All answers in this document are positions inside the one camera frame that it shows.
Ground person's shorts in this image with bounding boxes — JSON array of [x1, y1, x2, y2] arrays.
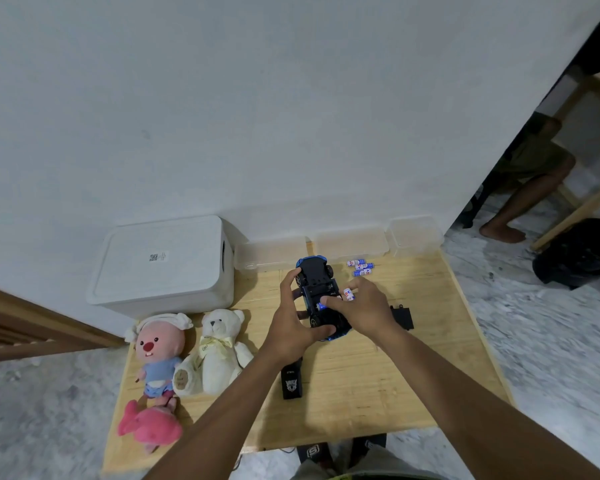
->
[[289, 443, 433, 480]]

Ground person's left forearm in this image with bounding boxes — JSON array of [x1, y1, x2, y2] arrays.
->
[[139, 345, 302, 480]]

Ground black cable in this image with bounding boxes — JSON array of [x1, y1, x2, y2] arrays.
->
[[230, 444, 301, 473]]

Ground person's right forearm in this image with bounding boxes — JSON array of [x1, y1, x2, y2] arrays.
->
[[374, 327, 600, 480]]

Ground pink-faced plush with white hat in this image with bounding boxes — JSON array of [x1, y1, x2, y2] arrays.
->
[[124, 313, 194, 401]]

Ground black battery compartment cover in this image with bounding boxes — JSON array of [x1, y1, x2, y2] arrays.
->
[[389, 305, 415, 332]]

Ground white teddy bear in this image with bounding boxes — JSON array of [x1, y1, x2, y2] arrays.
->
[[172, 308, 255, 397]]

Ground person's right hand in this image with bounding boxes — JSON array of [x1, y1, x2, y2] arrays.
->
[[320, 277, 407, 353]]

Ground black bag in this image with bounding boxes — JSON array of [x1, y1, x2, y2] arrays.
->
[[532, 218, 600, 291]]

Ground black and blue toy car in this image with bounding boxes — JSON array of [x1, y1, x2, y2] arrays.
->
[[293, 255, 354, 342]]

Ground clear plastic container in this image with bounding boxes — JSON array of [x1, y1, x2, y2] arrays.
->
[[306, 226, 389, 261], [385, 216, 444, 258], [233, 230, 312, 273]]

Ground black remote controller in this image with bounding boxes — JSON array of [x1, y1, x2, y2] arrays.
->
[[281, 361, 305, 401]]

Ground pink plush toy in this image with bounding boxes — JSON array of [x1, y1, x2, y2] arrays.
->
[[117, 396, 184, 455]]

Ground person's left hand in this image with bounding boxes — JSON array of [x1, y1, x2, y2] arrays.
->
[[258, 267, 334, 368]]

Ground white lidded storage box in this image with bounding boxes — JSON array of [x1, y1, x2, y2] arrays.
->
[[85, 215, 237, 321]]

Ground person's black shoe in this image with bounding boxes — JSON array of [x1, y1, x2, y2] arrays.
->
[[298, 435, 332, 468], [352, 434, 388, 453]]

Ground light wooden table frame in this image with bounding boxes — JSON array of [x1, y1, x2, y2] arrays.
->
[[530, 64, 600, 253]]

